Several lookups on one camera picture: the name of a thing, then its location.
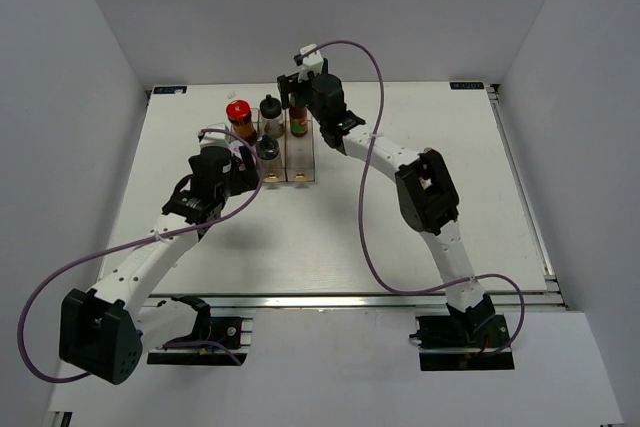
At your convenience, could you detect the black grinder top jar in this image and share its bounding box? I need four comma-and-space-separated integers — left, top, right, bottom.
259, 95, 285, 139

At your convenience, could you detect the green label chili sauce bottle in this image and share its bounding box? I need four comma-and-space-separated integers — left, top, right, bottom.
289, 93, 308, 137

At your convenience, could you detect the red cap sauce bottle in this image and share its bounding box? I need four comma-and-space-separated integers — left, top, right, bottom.
226, 99, 258, 145

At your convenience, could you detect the black lid pepper jar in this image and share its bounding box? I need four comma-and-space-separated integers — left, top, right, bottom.
256, 135, 282, 177

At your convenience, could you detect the white lid spice jar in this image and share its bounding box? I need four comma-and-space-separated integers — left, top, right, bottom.
229, 140, 256, 174

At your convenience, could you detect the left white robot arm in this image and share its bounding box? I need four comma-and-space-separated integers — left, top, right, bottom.
59, 146, 261, 385

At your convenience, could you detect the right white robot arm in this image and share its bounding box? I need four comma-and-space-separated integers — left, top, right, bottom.
277, 74, 495, 346

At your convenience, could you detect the middle clear acrylic tray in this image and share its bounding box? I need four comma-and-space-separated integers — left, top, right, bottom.
255, 109, 286, 183

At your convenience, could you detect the clear acrylic tray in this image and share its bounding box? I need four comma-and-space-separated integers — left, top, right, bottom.
255, 109, 286, 183
284, 111, 316, 183

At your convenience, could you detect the right clear acrylic tray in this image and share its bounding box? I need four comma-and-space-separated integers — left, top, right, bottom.
284, 111, 316, 183

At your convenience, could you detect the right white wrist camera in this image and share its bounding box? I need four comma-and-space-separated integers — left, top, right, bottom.
294, 44, 324, 83

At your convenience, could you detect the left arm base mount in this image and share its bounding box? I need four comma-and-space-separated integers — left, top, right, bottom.
138, 295, 253, 367

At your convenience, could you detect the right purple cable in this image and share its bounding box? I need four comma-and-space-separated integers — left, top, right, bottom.
299, 40, 526, 359

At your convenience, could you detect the purple cable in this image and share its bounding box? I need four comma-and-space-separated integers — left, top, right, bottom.
17, 129, 264, 384
299, 40, 526, 359

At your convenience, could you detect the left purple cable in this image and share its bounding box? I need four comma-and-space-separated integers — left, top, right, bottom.
17, 129, 264, 384

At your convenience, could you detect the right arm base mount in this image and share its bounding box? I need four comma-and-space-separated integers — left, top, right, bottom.
409, 315, 515, 372

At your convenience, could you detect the aluminium table front rail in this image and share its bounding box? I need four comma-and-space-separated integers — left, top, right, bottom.
144, 291, 566, 311

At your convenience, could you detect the aluminium table rail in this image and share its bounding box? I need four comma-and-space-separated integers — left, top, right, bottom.
486, 84, 557, 281
144, 291, 566, 311

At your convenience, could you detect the aluminium table right rail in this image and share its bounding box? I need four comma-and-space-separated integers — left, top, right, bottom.
486, 84, 557, 281

